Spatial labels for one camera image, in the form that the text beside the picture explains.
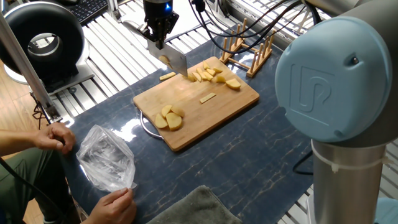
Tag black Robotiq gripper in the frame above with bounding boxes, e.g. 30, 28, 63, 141
138, 0, 180, 51

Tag potato half with skin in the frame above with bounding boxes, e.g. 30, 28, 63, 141
158, 54, 174, 70

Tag steel cleaver knife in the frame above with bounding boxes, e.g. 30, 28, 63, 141
121, 19, 188, 78

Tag clear plastic bag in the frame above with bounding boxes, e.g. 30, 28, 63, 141
76, 124, 137, 193

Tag person's bare hand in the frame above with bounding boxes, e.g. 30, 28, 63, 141
33, 122, 76, 156
88, 187, 137, 224

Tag white paper pad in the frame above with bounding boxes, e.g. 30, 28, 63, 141
120, 0, 206, 50

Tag black keyboard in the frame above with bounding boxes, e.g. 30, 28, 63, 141
67, 0, 109, 25

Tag wooden peg rack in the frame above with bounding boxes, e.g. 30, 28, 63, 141
218, 17, 277, 78

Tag wooden cutting board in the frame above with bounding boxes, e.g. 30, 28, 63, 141
132, 56, 261, 152

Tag dark blue marbled mat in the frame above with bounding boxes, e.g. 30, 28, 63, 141
52, 26, 314, 224

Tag grey-green towel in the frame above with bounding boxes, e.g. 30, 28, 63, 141
146, 185, 243, 224

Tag dark green trousers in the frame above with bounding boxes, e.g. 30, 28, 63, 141
0, 147, 78, 224

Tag perforated aluminium plate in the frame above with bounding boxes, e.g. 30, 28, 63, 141
307, 194, 315, 224

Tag black gripper cable bundle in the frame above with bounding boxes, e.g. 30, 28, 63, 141
188, 0, 321, 54

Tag short aluminium post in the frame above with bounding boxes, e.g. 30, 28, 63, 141
107, 0, 123, 23

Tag slanted aluminium post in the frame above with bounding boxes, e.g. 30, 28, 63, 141
0, 12, 63, 124

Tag black ring-shaped device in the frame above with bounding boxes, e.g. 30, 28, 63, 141
0, 1, 96, 96

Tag tangled black cable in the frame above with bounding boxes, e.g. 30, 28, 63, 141
32, 93, 53, 130

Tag hanging black cable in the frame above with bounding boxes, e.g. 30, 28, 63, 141
292, 150, 314, 176

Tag black floor cable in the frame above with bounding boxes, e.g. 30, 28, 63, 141
0, 155, 72, 224

